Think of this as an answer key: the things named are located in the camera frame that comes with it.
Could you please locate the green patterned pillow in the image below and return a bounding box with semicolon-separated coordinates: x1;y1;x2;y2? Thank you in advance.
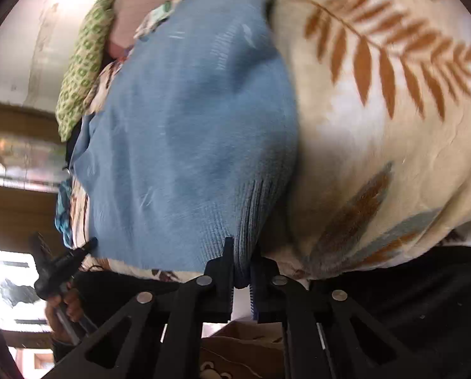
56;0;131;143

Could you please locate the person's left hand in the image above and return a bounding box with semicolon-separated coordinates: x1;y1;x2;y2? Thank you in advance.
46;284;84;342

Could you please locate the mauve pillow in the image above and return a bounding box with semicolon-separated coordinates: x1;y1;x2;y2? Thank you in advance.
107;0;204;58

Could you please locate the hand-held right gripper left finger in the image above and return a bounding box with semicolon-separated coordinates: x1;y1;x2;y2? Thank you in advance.
51;238;235;379

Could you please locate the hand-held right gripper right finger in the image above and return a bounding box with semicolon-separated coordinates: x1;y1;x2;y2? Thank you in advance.
251;255;421;379

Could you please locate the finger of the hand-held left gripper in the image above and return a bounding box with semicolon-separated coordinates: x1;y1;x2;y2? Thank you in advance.
54;238;99;275

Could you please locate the brown printed cloth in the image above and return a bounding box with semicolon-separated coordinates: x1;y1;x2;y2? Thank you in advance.
199;321;288;379

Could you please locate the wooden window frame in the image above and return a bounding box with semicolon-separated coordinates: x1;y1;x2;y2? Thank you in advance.
0;100;68;245

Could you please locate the teal patterned cloth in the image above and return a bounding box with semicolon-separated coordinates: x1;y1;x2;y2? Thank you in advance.
55;179;76;247

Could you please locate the blue knit sweater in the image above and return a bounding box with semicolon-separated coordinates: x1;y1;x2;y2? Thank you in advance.
69;0;301;289

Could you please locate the cream leaf-print blanket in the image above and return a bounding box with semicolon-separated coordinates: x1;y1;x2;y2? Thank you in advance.
67;0;471;285

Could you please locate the person's black clothing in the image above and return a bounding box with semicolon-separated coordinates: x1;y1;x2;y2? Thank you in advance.
51;245;471;379

